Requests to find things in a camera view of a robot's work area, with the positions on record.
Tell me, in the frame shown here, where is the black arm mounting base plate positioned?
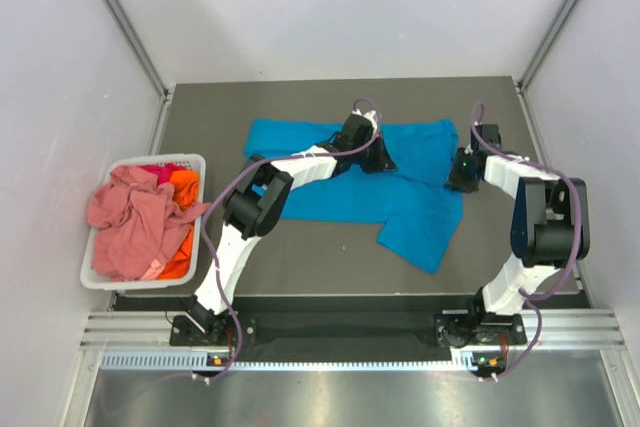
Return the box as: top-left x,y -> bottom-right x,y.
114,294 -> 527,361

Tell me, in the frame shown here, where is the aluminium front frame rail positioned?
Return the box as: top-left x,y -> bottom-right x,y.
81,309 -> 625,350

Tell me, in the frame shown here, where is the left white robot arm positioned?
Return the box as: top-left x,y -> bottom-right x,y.
191,108 -> 396,344

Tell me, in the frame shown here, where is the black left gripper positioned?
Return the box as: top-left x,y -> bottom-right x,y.
351,131 -> 396,174

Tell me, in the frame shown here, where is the aluminium frame post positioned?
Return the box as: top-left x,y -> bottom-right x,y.
515,0 -> 581,95
69,0 -> 174,103

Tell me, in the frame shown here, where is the right aluminium frame post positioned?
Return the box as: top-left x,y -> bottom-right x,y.
515,0 -> 581,95

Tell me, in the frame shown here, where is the orange t shirt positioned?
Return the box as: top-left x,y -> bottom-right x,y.
158,170 -> 201,281

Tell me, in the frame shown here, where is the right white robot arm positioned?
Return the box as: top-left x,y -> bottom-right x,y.
446,123 -> 590,343

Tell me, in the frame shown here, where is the magenta t shirt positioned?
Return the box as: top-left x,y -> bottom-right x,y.
141,163 -> 185,185

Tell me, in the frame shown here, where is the blue t shirt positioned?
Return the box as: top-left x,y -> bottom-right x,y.
243,116 -> 466,276

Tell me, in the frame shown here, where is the salmon pink t shirt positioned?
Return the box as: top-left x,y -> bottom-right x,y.
87,165 -> 209,282

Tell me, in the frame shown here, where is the left aluminium frame post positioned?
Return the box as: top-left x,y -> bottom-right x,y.
69,0 -> 174,103

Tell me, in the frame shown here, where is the white plastic laundry basket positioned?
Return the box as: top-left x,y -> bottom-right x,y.
80,154 -> 206,291

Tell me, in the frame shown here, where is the grey slotted cable duct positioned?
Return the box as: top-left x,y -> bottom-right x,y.
100,350 -> 504,373

